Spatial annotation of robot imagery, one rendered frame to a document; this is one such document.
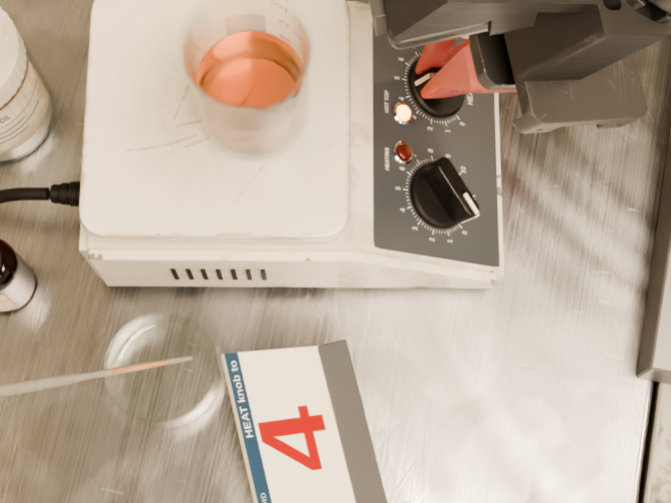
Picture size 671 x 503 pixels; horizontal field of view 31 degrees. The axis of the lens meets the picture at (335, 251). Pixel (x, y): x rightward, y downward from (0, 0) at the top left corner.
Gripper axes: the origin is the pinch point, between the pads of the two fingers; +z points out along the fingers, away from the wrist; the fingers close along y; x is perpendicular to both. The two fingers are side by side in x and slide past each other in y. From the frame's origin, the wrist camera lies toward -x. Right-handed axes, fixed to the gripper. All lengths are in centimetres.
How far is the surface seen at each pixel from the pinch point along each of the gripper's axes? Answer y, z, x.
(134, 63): -2.8, 5.0, -13.1
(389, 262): 8.3, 1.9, -3.7
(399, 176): 4.3, 1.4, -2.4
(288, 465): 16.4, 6.7, -8.4
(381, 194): 5.1, 1.4, -3.7
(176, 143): 1.4, 4.0, -12.3
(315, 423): 14.8, 7.3, -6.2
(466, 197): 6.0, -0.4, -0.3
